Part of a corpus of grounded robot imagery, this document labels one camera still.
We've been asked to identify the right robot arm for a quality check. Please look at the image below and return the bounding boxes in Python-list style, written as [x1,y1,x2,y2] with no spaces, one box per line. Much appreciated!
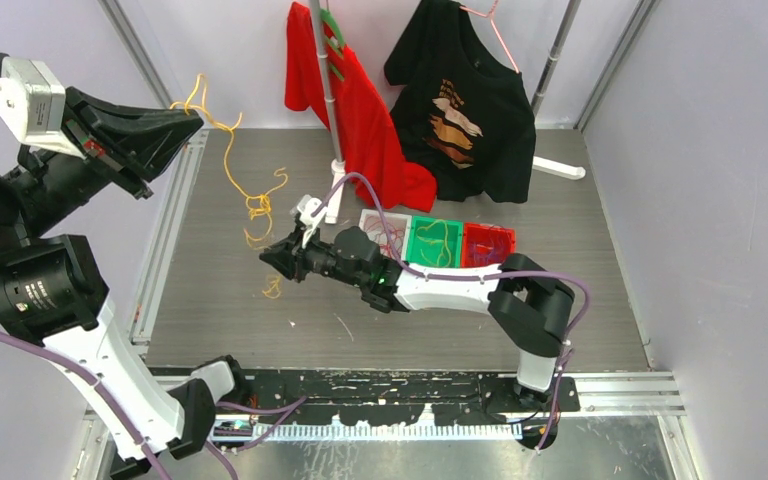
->
[259,226,575,411]

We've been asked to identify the green plastic bin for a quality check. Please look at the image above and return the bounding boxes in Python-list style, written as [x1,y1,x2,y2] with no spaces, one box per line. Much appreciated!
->
[405,216,464,268]

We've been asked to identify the metal clothes rack pole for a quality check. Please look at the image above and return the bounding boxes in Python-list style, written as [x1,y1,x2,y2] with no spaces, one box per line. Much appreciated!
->
[307,0,345,172]

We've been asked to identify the red t-shirt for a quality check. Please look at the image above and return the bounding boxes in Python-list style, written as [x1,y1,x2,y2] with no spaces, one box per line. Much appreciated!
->
[284,2,437,212]

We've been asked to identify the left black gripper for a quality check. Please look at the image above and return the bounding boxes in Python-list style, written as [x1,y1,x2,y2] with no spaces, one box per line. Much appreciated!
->
[6,80,201,228]

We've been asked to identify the black printed t-shirt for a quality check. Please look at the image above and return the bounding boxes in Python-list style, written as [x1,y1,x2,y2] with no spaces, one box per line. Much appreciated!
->
[383,1,536,204]

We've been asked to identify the white plastic bin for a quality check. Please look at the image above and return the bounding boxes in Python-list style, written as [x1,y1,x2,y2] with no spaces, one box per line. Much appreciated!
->
[359,209,413,260]

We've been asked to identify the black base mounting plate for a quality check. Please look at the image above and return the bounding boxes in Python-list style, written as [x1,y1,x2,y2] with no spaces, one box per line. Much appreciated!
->
[218,369,581,426]

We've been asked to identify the right metal rack pole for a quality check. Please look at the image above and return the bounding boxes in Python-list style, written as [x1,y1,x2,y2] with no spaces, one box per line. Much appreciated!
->
[531,0,582,116]

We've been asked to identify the red wire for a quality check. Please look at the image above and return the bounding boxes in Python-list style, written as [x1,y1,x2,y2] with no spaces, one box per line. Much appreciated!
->
[364,217,406,260]

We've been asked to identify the green clothes hanger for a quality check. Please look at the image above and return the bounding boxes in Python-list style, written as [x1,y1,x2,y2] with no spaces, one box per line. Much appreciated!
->
[319,8,346,82]

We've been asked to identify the purple wire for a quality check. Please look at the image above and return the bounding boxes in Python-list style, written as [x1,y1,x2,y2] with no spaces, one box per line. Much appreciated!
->
[470,231,511,265]

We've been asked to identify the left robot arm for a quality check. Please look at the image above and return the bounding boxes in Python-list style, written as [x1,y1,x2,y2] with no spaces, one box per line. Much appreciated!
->
[0,87,252,479]

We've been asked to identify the pink clothes hanger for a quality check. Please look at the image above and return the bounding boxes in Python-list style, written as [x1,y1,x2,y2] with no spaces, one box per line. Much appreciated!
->
[460,0,521,74]

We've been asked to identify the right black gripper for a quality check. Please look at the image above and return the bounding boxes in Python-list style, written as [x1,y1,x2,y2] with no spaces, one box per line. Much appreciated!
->
[260,223,366,289]

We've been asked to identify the red plastic bin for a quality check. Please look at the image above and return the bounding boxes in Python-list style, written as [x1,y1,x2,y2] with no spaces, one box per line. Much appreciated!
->
[460,223,516,268]

